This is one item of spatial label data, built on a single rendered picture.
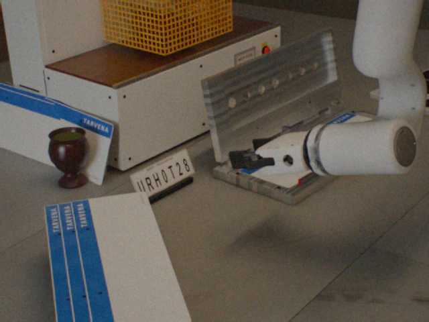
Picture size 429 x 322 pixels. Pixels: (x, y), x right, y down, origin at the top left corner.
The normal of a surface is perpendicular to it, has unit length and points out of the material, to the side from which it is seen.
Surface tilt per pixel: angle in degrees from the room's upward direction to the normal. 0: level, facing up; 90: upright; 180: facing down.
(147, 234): 0
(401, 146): 72
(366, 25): 85
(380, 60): 92
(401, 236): 0
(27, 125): 63
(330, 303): 0
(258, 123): 78
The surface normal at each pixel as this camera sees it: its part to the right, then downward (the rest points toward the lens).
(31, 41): -0.66, 0.34
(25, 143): -0.58, -0.10
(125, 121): 0.75, 0.26
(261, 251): -0.04, -0.91
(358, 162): -0.58, 0.55
